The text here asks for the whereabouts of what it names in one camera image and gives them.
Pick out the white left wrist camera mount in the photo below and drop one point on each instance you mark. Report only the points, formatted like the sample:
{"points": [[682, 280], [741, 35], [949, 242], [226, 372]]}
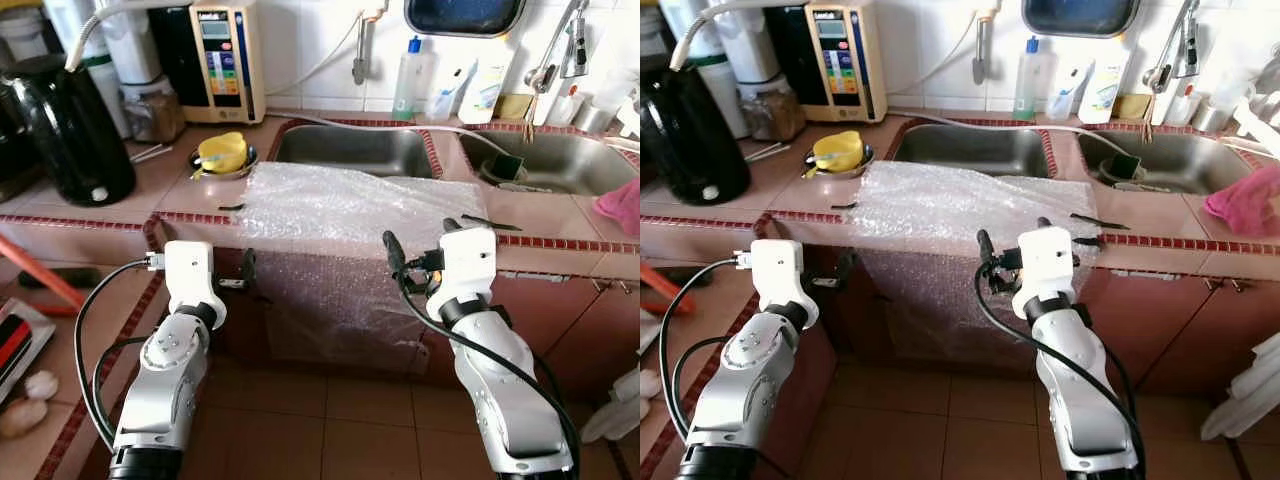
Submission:
{"points": [[187, 275], [775, 280]]}

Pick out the white detergent bottle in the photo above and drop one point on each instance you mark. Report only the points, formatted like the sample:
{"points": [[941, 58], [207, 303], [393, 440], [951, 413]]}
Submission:
{"points": [[488, 85], [1103, 88]]}

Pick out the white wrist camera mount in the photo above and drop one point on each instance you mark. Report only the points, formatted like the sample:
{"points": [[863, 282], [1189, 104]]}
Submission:
{"points": [[1045, 265], [187, 275], [467, 262], [775, 280]]}

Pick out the white plastic object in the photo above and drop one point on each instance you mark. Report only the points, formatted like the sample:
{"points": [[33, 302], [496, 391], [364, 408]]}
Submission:
{"points": [[612, 410], [1245, 390]]}

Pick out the thin white tube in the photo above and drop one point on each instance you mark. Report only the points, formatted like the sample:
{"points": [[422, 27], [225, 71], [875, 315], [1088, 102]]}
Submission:
{"points": [[945, 65], [325, 65]]}

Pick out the white garlic bulb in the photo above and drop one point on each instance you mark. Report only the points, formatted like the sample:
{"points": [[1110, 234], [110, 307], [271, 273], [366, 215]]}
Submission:
{"points": [[650, 384], [42, 385], [22, 418]]}

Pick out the steel sink basin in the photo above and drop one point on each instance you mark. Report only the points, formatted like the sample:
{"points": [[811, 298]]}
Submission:
{"points": [[1185, 162], [965, 155], [350, 152], [570, 165]]}

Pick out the clear plastic cup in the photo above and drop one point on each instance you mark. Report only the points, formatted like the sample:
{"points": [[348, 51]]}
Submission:
{"points": [[1065, 100], [445, 100]]}

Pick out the beige water ionizer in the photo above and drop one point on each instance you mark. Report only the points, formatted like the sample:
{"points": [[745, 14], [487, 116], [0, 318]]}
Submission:
{"points": [[225, 60], [845, 60]]}

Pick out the steel cup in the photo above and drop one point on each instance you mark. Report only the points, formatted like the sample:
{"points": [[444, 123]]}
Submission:
{"points": [[1212, 118], [595, 118]]}

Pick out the black electric kettle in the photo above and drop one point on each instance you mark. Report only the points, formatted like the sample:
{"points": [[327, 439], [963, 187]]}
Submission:
{"points": [[65, 130], [695, 135]]}

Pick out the black knife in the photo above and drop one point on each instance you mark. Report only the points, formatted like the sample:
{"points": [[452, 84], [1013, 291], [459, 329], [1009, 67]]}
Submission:
{"points": [[490, 222], [1100, 221]]}

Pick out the black square container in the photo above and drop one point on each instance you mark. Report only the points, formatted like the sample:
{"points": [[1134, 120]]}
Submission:
{"points": [[1124, 168], [508, 168]]}

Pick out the pink cloth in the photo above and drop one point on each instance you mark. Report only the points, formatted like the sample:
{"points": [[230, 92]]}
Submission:
{"points": [[1245, 205], [620, 208]]}

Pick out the brown cabinet door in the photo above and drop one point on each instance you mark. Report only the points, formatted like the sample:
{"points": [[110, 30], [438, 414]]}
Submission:
{"points": [[545, 315], [610, 340], [1140, 320], [1230, 340]]}

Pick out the red black box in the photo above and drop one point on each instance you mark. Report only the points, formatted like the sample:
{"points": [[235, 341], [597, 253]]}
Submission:
{"points": [[18, 345]]}

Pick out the clear bubble wrap sheet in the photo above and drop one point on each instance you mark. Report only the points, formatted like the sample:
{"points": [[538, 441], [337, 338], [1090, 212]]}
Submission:
{"points": [[340, 205], [950, 205]]}

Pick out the yellow sponge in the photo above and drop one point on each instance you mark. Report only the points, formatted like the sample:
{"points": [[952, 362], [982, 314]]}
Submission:
{"points": [[515, 106], [1133, 106]]}

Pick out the clear bottle blue cap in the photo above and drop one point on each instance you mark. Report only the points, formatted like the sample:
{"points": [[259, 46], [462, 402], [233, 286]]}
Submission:
{"points": [[410, 80], [1030, 80]]}

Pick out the small steel bowl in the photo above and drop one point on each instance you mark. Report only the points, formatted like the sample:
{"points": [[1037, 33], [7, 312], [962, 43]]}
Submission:
{"points": [[835, 176], [225, 176]]}

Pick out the black hanging pan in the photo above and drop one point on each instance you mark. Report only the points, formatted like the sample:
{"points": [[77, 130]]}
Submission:
{"points": [[465, 15], [1080, 15]]}

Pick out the grey wall spout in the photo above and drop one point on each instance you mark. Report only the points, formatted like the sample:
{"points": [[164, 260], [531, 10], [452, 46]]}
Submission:
{"points": [[363, 50], [983, 50]]}

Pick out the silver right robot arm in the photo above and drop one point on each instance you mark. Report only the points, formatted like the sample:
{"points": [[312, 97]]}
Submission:
{"points": [[505, 390], [1085, 400]]}

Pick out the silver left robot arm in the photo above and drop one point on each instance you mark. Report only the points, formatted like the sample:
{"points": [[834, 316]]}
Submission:
{"points": [[165, 385], [745, 390]]}

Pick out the yellow plastic cup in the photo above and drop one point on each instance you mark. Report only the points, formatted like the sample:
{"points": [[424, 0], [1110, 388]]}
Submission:
{"points": [[223, 150], [838, 150]]}

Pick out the glass jar brown contents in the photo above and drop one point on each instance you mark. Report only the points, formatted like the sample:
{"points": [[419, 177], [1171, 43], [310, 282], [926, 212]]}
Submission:
{"points": [[152, 112], [772, 112]]}

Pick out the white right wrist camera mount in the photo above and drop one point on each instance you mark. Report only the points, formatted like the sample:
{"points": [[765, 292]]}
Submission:
{"points": [[467, 262], [1045, 265]]}

